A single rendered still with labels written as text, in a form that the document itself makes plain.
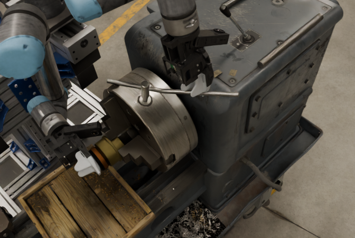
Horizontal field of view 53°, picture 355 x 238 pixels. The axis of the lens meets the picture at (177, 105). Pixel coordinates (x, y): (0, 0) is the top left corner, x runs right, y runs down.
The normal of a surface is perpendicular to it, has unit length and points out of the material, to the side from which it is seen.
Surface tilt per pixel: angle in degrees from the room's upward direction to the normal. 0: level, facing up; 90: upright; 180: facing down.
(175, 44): 79
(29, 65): 89
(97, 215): 0
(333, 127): 0
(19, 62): 89
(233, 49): 0
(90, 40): 90
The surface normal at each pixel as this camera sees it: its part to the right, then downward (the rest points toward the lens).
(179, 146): 0.64, 0.41
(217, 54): -0.07, -0.60
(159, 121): 0.37, -0.11
